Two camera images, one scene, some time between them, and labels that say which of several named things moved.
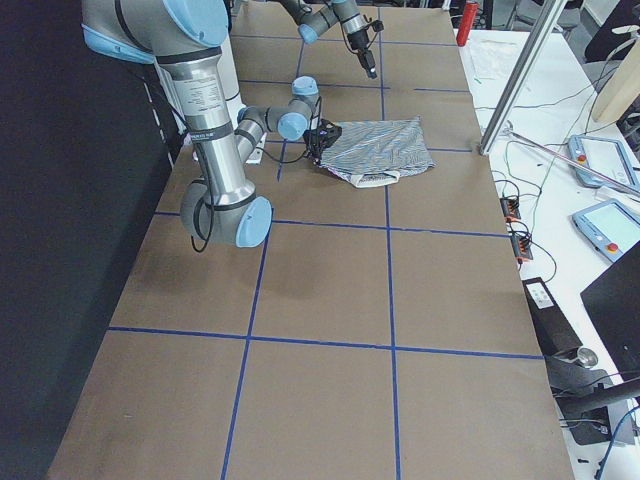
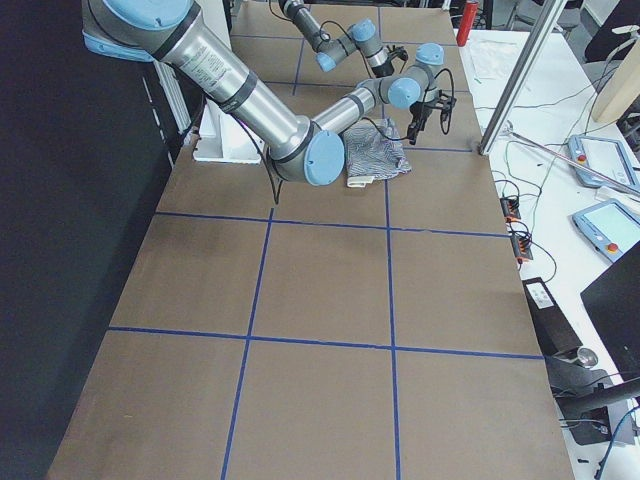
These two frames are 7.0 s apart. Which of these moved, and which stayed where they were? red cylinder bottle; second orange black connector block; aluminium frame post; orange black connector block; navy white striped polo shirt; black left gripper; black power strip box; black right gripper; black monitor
Moved: navy white striped polo shirt; black right gripper; black left gripper
Stayed: aluminium frame post; second orange black connector block; orange black connector block; black monitor; black power strip box; red cylinder bottle
